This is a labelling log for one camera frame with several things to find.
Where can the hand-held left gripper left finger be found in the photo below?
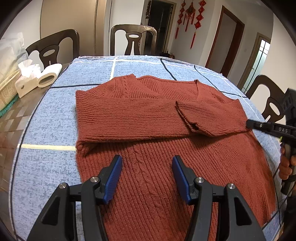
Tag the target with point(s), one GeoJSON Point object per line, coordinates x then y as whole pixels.
{"type": "Point", "coordinates": [112, 179]}

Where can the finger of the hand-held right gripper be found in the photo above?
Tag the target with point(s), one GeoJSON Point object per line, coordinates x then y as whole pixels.
{"type": "Point", "coordinates": [259, 125]}

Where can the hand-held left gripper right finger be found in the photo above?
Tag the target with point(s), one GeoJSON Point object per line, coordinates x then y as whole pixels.
{"type": "Point", "coordinates": [181, 179]}

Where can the rust red knitted sweater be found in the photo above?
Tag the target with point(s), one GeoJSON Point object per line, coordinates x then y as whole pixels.
{"type": "Point", "coordinates": [138, 115]}

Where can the person's right hand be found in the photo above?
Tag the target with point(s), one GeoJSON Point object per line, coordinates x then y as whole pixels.
{"type": "Point", "coordinates": [286, 169]}

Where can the dark wooden chair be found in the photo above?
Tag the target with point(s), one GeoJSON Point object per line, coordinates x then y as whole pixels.
{"type": "Point", "coordinates": [37, 48]}
{"type": "Point", "coordinates": [261, 88]}
{"type": "Point", "coordinates": [118, 41]}

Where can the glass panel door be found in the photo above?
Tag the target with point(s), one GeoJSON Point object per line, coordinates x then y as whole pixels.
{"type": "Point", "coordinates": [257, 62]}

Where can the blue checked tablecloth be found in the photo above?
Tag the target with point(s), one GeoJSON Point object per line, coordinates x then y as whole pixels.
{"type": "Point", "coordinates": [57, 115]}

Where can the brown wooden door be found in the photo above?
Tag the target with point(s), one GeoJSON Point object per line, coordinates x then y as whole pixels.
{"type": "Point", "coordinates": [229, 46]}

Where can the white paper roll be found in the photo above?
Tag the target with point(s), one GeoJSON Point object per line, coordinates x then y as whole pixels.
{"type": "Point", "coordinates": [52, 71]}

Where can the green cloth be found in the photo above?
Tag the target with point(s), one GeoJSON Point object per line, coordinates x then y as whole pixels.
{"type": "Point", "coordinates": [9, 107]}

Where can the white tissue box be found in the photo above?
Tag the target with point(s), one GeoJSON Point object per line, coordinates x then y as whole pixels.
{"type": "Point", "coordinates": [25, 83]}

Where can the wicker basket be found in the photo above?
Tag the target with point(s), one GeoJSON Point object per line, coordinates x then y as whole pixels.
{"type": "Point", "coordinates": [7, 92]}

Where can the clear plastic bag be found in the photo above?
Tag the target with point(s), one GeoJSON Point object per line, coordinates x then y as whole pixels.
{"type": "Point", "coordinates": [11, 53]}

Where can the golden refrigerator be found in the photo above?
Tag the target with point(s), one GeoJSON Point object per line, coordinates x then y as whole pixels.
{"type": "Point", "coordinates": [69, 18]}

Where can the red knot wall decoration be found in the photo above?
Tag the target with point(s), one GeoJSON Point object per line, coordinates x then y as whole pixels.
{"type": "Point", "coordinates": [180, 20]}
{"type": "Point", "coordinates": [190, 10]}
{"type": "Point", "coordinates": [199, 23]}

